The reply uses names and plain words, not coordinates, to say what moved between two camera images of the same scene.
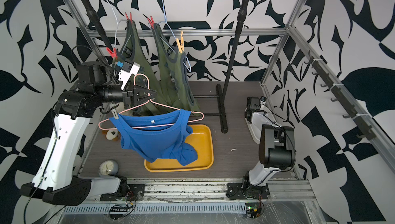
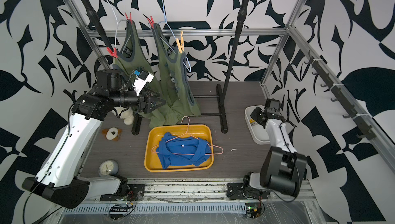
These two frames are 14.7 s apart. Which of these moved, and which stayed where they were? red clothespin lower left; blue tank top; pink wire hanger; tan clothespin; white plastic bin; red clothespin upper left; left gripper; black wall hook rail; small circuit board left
Moved: blue tank top; left gripper; pink wire hanger
Stayed: black wall hook rail; white plastic bin; small circuit board left; tan clothespin; red clothespin upper left; red clothespin lower left
